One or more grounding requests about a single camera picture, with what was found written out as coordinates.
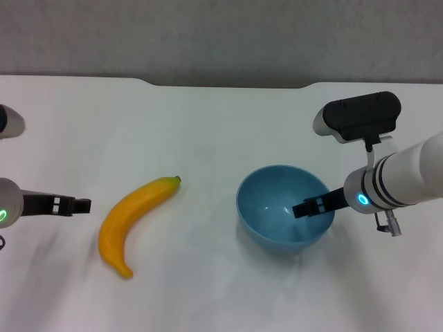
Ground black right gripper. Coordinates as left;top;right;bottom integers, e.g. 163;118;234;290
291;187;351;220

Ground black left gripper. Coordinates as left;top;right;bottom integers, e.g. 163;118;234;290
21;193;93;217

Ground blue bowl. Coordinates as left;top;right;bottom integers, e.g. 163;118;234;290
235;165;336;256

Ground yellow banana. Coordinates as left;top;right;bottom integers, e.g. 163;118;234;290
98;175;183;281

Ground right arm cable with plug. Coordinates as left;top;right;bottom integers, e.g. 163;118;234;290
374;208;403;239

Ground white right camera mount bracket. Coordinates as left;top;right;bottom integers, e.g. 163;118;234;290
363;135;397;167

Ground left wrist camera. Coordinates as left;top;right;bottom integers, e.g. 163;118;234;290
0;104;27;140

